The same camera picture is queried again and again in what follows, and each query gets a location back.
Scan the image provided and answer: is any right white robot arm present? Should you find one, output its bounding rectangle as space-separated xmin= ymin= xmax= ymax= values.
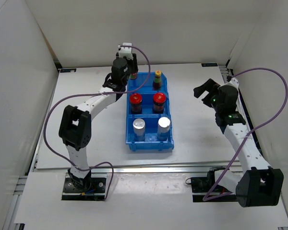
xmin=193 ymin=79 xmax=284 ymax=207

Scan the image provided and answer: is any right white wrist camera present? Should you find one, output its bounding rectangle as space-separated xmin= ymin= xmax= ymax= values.
xmin=225 ymin=77 xmax=239 ymax=89

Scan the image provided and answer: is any red-lid sauce jar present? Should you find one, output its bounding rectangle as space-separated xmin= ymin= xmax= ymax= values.
xmin=153 ymin=92 xmax=167 ymax=114
xmin=129 ymin=93 xmax=143 ymax=114

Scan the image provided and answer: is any right aluminium rail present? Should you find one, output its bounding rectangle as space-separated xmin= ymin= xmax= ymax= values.
xmin=219 ymin=66 xmax=263 ymax=155

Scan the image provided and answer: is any tall sauce bottle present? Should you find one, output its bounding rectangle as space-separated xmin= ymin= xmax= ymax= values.
xmin=153 ymin=70 xmax=162 ymax=91
xmin=129 ymin=71 xmax=138 ymax=80

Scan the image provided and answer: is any aluminium rail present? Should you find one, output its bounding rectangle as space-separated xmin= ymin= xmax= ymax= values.
xmin=219 ymin=66 xmax=263 ymax=155
xmin=14 ymin=161 xmax=257 ymax=186

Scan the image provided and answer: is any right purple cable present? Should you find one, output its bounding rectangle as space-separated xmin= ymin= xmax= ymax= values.
xmin=203 ymin=68 xmax=288 ymax=201

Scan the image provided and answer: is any silver can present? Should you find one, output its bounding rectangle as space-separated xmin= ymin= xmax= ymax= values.
xmin=157 ymin=117 xmax=171 ymax=141
xmin=132 ymin=118 xmax=145 ymax=141

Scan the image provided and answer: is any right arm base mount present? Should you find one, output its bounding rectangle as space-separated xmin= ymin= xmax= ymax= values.
xmin=185 ymin=177 xmax=237 ymax=203

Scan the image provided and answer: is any right black corner label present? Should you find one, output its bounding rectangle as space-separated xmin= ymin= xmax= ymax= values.
xmin=201 ymin=63 xmax=218 ymax=67

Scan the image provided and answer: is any blue three-compartment plastic bin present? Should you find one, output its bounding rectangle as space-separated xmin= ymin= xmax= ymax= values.
xmin=126 ymin=72 xmax=174 ymax=151

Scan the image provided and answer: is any purple cable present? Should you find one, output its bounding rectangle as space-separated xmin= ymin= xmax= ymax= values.
xmin=203 ymin=68 xmax=288 ymax=201
xmin=43 ymin=45 xmax=151 ymax=201

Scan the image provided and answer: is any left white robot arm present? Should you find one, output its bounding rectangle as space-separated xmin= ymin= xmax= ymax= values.
xmin=59 ymin=53 xmax=138 ymax=192

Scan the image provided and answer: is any black corner label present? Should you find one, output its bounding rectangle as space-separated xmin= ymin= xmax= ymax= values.
xmin=201 ymin=63 xmax=218 ymax=67
xmin=60 ymin=68 xmax=76 ymax=73

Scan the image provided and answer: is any front aluminium rail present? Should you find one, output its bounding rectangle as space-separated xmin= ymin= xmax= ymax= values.
xmin=14 ymin=161 xmax=257 ymax=186

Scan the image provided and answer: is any left black corner label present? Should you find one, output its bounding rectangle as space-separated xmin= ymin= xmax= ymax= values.
xmin=60 ymin=68 xmax=76 ymax=73

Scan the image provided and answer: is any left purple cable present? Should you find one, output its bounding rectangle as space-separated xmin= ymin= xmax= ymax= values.
xmin=43 ymin=45 xmax=151 ymax=201

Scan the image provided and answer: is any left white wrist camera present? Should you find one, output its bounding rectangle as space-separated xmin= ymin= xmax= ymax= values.
xmin=116 ymin=43 xmax=133 ymax=60

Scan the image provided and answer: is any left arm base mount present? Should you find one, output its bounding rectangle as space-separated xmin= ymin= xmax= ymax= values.
xmin=61 ymin=174 xmax=107 ymax=201

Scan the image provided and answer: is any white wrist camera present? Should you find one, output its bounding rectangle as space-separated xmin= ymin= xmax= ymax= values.
xmin=225 ymin=77 xmax=239 ymax=89
xmin=116 ymin=43 xmax=133 ymax=60

